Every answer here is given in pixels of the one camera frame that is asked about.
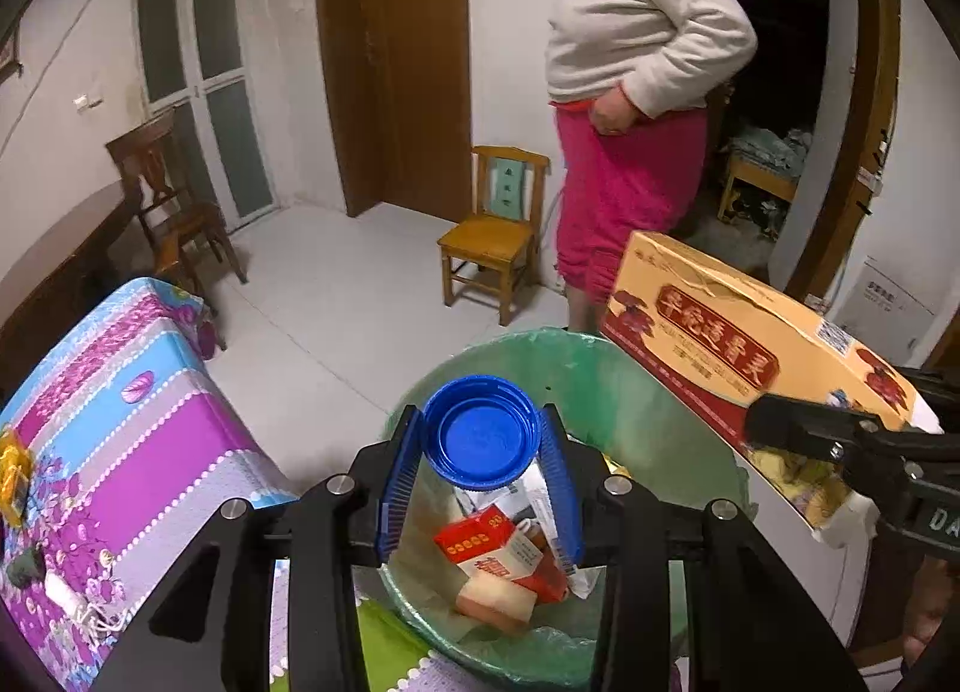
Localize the blue bottle cap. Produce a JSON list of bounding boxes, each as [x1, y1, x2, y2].
[[421, 375, 542, 492]]

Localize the dark wooden dining chair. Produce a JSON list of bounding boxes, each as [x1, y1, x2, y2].
[[106, 110, 249, 297]]

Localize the red cigarette pack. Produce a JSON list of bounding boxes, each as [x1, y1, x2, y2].
[[433, 505, 544, 580]]

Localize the dark wooden dining table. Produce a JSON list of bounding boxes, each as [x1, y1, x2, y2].
[[2, 182, 143, 403]]

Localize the yellow sponge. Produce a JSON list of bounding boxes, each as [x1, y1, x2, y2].
[[454, 572, 537, 633]]

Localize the framed wall picture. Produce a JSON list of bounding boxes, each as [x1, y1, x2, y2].
[[0, 24, 23, 84]]

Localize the white wall box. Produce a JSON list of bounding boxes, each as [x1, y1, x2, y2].
[[832, 258, 934, 367]]

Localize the small yellow wooden chair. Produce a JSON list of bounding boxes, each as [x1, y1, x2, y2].
[[438, 146, 550, 326]]

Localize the person in white sweater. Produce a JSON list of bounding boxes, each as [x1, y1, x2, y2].
[[545, 0, 757, 332]]

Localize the colourful striped tablecloth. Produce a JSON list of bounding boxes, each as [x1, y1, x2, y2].
[[2, 279, 295, 690]]

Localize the green scouring pad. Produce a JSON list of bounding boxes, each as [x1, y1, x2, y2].
[[5, 544, 46, 591]]

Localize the orange medicine box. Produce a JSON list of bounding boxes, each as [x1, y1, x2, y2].
[[601, 232, 940, 547]]

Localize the green lined trash bin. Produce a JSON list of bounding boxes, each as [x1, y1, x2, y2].
[[374, 326, 755, 689]]

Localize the glass balcony door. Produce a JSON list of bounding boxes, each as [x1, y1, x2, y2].
[[133, 0, 277, 230]]

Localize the yellow crumpled wrapper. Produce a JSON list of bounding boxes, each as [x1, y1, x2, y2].
[[0, 424, 34, 528]]

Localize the brown wooden door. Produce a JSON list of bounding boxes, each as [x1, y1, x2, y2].
[[316, 0, 472, 221]]

